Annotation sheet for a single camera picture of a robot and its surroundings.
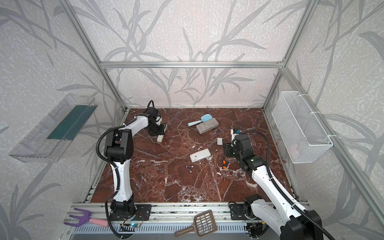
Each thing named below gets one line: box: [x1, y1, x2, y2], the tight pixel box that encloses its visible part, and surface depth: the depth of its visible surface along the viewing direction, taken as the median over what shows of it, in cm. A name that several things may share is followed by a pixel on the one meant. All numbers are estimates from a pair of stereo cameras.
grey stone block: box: [196, 118, 219, 135], surface depth 109 cm
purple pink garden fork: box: [64, 208, 109, 228], surface depth 73 cm
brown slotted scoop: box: [174, 209, 218, 237], surface depth 72 cm
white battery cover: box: [217, 137, 223, 146], surface depth 103 cm
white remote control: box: [189, 148, 211, 163], surface depth 96 cm
